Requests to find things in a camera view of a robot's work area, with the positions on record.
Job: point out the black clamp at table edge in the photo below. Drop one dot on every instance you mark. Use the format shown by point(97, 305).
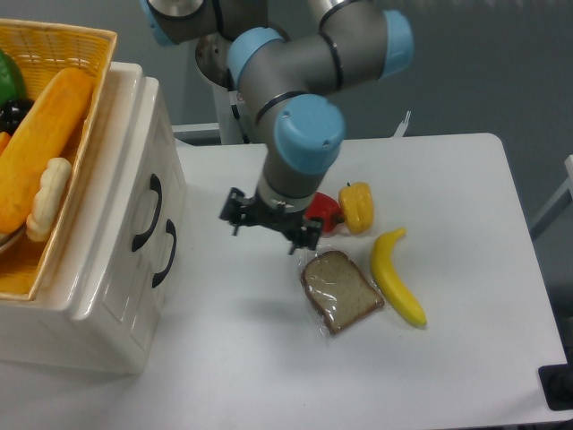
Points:
point(556, 381)

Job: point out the yellow bell pepper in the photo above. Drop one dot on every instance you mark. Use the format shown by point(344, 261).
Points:
point(355, 201)

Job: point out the white chair frame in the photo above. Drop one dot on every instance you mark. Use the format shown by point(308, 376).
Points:
point(557, 203)

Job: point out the yellow wicker basket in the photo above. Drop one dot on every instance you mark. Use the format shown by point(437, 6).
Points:
point(42, 50)

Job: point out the yellow banana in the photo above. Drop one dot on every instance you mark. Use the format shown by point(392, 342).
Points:
point(388, 281)

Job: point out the black grapes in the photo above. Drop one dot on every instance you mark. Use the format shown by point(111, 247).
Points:
point(13, 112)

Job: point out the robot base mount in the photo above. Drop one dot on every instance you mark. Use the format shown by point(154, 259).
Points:
point(233, 121)

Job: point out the green pepper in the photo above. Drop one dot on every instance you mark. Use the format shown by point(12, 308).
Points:
point(12, 85)

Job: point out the white top drawer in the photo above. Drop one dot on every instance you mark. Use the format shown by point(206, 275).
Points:
point(137, 245)

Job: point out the red bell pepper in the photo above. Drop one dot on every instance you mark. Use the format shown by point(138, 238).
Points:
point(327, 209)

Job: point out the wrapped bread slice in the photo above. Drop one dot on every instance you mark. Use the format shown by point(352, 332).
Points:
point(337, 292)

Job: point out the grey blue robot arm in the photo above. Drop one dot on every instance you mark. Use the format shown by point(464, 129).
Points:
point(285, 85)

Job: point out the orange baguette loaf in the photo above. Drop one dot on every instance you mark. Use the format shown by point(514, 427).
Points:
point(41, 136)

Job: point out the white drawer cabinet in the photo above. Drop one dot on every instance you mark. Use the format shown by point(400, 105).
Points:
point(45, 330)

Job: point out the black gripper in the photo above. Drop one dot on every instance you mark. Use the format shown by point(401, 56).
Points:
point(241, 211)

